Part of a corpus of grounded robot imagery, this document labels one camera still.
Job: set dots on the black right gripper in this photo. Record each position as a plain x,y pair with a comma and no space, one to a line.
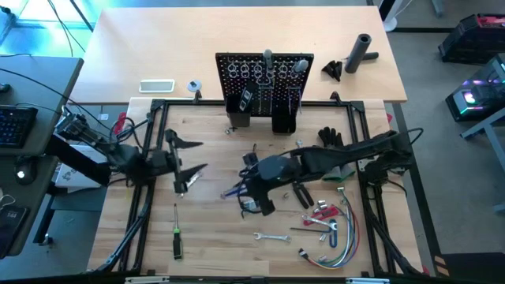
272,169

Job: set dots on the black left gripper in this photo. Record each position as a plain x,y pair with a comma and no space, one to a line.
175,161

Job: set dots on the black smartphone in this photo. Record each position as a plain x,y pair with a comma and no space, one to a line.
12,229

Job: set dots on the black tool with white labels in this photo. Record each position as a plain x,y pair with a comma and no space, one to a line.
246,96

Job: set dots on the light wooden table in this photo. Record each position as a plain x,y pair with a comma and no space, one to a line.
158,39

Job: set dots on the tall black pegboard bin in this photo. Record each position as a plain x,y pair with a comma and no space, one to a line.
238,116

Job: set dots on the black support beam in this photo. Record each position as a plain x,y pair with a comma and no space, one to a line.
75,158

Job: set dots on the black keyboard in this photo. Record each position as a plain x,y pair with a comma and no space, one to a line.
16,126

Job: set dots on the short black pegboard bin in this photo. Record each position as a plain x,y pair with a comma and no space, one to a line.
284,122

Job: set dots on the white cardboard box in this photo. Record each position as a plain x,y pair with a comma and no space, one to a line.
69,179

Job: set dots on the white rectangular tray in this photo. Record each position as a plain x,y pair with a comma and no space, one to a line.
156,85

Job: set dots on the white fan base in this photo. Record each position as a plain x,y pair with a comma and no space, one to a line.
394,19

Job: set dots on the red flat tool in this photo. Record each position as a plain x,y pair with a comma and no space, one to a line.
321,216

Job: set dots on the black aluminium table frame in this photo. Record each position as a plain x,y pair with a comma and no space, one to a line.
177,103

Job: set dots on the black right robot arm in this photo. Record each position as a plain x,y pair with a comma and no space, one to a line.
355,152

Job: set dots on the black and red case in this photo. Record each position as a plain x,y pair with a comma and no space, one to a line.
473,35

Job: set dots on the black work glove green cuff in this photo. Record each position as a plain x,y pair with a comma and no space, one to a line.
330,136

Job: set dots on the small silver combination wrench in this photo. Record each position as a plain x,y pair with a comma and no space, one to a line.
319,223

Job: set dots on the black metal pegboard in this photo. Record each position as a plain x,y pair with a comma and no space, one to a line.
282,84

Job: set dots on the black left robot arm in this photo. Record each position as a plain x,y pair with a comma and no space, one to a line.
130,159

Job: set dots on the computer case with coloured lights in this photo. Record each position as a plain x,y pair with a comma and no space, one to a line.
477,92

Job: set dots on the grey table legs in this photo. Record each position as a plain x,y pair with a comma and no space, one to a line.
489,138

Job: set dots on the black computer mouse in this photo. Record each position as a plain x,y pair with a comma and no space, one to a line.
25,173

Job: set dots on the dark grey desk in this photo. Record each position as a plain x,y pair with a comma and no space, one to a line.
39,79

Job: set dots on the short black rod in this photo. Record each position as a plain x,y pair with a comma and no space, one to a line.
371,56

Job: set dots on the grey cylinder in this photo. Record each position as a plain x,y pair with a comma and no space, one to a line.
357,53

